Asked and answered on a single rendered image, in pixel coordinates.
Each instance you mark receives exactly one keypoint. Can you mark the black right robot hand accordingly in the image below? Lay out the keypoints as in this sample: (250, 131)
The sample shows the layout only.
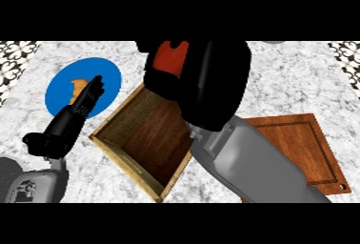
(216, 82)

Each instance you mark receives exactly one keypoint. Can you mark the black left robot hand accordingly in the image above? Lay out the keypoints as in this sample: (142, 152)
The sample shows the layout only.
(64, 133)

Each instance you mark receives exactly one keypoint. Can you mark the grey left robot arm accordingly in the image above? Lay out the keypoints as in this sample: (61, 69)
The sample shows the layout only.
(41, 186)

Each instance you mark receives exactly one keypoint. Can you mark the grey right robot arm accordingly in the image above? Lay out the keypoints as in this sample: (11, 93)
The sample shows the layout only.
(253, 162)

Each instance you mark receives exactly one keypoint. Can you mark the rectangular wooden basket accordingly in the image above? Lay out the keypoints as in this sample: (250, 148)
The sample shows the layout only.
(156, 139)

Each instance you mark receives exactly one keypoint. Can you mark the brown wooden cutting board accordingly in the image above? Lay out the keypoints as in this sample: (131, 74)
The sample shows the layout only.
(300, 146)

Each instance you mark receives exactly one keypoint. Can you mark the orange food item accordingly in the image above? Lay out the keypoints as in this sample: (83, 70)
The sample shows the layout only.
(79, 87)

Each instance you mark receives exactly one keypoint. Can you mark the grey rounded object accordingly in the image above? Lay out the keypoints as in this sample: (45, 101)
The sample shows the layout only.
(275, 41)

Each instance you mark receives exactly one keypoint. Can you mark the blue oval plate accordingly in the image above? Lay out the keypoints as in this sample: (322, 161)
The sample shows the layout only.
(70, 76)

